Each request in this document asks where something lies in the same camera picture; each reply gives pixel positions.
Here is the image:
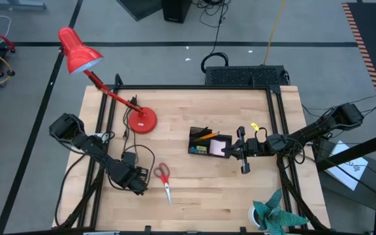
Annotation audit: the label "teal artificial plant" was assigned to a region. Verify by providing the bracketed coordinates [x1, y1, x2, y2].
[252, 188, 310, 235]

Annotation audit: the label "white plant pot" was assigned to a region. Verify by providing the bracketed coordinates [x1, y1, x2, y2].
[247, 205, 261, 228]

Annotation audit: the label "grey metal base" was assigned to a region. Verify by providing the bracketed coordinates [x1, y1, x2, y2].
[0, 0, 48, 10]

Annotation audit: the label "orange pencil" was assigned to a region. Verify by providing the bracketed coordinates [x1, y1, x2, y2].
[198, 131, 220, 140]
[199, 132, 221, 142]

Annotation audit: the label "pink sticky note pad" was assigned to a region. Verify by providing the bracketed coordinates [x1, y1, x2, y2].
[209, 139, 227, 157]

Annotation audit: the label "black base cable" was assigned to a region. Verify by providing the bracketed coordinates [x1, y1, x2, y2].
[54, 151, 89, 227]

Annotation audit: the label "black computer case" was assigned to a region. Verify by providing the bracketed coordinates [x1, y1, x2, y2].
[204, 65, 290, 87]

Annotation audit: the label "white paper sheet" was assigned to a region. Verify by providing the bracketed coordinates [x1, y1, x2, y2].
[324, 140, 369, 192]

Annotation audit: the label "black lamp cord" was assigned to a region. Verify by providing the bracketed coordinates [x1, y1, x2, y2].
[121, 94, 140, 149]

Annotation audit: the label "red desk lamp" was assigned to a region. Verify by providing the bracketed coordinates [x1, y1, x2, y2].
[57, 27, 159, 134]

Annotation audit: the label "white floor cable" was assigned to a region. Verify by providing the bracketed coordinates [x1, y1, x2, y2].
[0, 15, 12, 46]

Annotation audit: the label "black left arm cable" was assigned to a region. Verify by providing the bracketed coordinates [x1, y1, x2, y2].
[104, 130, 156, 192]

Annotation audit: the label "black mesh desk organizer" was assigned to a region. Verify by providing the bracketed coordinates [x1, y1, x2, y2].
[187, 126, 233, 159]

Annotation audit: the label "dark floor panel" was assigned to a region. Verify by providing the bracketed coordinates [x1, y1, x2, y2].
[116, 0, 163, 22]

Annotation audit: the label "red-handled scissors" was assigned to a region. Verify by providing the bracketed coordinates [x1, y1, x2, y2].
[153, 162, 173, 206]

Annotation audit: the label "black aluminium table frame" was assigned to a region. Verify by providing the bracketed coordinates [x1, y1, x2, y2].
[52, 73, 331, 235]

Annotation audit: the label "yellow hanging cable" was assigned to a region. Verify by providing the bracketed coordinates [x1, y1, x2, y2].
[262, 0, 287, 66]

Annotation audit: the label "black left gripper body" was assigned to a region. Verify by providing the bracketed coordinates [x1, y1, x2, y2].
[112, 151, 147, 196]

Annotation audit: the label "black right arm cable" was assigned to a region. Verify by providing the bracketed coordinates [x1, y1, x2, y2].
[255, 127, 306, 166]

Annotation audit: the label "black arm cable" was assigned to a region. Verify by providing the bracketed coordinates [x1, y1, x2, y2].
[255, 127, 306, 166]
[104, 130, 156, 192]

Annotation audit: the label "black hanging cable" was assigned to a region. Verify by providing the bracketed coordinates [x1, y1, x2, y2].
[191, 0, 233, 74]

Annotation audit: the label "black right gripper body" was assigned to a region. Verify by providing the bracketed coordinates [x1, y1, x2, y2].
[236, 126, 269, 175]

